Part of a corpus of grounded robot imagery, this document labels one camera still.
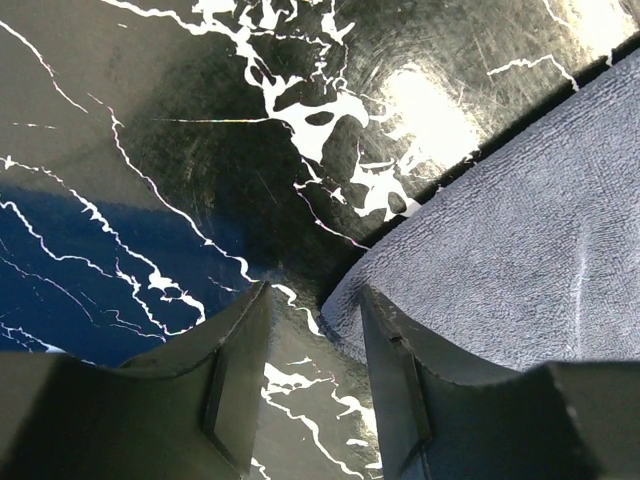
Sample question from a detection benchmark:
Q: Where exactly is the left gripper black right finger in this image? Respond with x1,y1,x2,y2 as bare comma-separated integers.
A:
360,287,639,479

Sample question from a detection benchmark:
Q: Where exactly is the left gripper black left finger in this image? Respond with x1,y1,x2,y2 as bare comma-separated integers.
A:
1,283,272,479

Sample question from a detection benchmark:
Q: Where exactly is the dark grey-blue towel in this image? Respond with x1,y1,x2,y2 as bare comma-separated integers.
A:
320,53,639,372

